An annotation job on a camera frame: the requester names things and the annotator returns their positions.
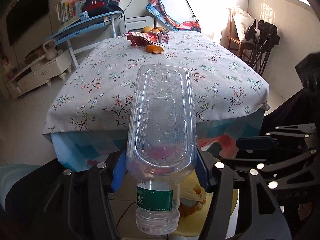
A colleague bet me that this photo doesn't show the orange white snack bag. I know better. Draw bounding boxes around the orange white snack bag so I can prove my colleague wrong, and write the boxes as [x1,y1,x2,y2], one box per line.
[124,29,169,47]

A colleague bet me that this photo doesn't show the white air purifier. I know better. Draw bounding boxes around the white air purifier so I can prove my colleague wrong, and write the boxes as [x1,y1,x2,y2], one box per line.
[119,16,155,35]

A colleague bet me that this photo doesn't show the clear plastic water bottle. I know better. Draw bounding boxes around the clear plastic water bottle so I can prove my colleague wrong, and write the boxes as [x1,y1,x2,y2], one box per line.
[126,65,196,236]

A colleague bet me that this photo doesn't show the row of books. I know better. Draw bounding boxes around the row of books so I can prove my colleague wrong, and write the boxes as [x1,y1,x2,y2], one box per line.
[55,0,84,24]

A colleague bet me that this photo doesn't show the wooden chair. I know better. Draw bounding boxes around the wooden chair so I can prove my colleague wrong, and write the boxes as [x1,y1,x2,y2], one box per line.
[227,7,253,60]

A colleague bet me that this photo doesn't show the wall mounted black television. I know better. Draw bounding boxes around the wall mounted black television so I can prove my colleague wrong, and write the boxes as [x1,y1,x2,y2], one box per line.
[6,0,49,46]

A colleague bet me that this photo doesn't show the white tissue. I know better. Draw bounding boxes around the white tissue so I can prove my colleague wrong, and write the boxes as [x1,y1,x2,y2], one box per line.
[179,171,207,217]

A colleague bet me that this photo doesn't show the pink kettlebell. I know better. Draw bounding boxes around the pink kettlebell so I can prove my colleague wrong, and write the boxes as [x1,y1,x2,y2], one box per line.
[42,40,57,61]

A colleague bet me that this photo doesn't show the blue study desk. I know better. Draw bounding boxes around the blue study desk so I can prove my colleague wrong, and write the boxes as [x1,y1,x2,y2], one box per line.
[46,10,125,68]

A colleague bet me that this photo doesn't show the white tv cabinet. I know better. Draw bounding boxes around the white tv cabinet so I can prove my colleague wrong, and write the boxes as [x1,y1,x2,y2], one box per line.
[7,50,72,99]

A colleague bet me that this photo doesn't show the yellow plastic trash bin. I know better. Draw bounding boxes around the yellow plastic trash bin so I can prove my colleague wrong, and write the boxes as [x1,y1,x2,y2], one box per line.
[170,169,241,240]

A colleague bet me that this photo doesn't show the brown spotted mango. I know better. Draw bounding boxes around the brown spotted mango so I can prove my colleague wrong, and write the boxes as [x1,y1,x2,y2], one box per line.
[156,26,164,32]

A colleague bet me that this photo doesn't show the floral white tablecloth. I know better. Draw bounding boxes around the floral white tablecloth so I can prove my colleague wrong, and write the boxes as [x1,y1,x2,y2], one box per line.
[43,31,269,136]

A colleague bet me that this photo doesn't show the colourful cartoon kite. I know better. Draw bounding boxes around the colourful cartoon kite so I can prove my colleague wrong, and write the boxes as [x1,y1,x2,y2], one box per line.
[145,0,202,34]

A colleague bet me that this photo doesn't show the yellow mango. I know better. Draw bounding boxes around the yellow mango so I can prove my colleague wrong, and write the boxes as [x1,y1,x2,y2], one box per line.
[150,28,161,34]
[142,26,153,33]

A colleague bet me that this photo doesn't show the yellow mango front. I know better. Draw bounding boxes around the yellow mango front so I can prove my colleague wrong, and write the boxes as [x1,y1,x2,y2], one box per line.
[142,26,153,33]

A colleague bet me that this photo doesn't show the navy striped backpack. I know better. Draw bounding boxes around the navy striped backpack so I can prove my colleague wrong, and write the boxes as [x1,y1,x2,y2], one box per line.
[82,0,124,17]

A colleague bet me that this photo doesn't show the yellow mango back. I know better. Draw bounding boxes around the yellow mango back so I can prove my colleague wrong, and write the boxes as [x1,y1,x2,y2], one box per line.
[150,28,161,34]

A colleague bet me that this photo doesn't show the white pillow bag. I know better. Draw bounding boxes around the white pillow bag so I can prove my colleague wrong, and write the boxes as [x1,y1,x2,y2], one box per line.
[232,7,254,42]

